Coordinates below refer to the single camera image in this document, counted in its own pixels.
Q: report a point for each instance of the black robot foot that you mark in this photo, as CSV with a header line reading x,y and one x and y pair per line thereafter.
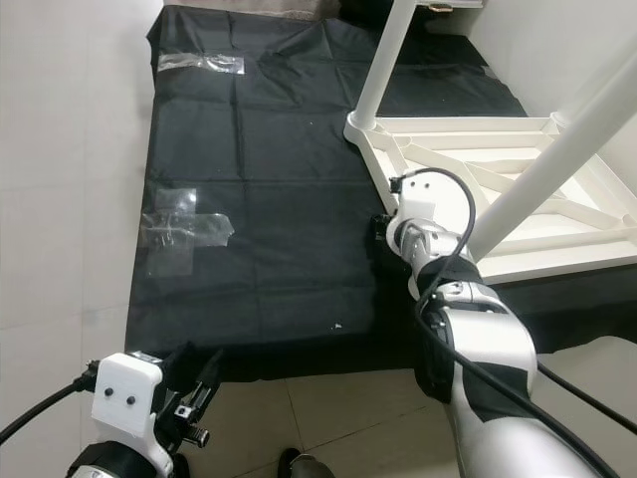
x,y
304,465

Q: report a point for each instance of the black tablecloth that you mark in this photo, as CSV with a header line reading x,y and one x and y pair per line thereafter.
x,y
279,249

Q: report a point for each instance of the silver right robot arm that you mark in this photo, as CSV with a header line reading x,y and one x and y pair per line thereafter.
x,y
488,358

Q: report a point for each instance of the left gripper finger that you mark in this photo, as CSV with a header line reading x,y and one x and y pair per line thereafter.
x,y
212,373
181,360

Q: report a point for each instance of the flat clear tape patch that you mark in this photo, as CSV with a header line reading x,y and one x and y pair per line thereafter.
x,y
184,231

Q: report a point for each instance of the white plastic children table top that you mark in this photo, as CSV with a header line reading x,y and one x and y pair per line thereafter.
x,y
478,149

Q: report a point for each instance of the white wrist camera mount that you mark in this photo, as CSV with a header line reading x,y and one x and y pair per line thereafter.
x,y
416,204
127,398

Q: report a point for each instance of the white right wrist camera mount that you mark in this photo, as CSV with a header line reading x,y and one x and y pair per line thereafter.
x,y
416,204

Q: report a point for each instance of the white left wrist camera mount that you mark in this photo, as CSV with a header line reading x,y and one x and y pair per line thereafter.
x,y
127,398

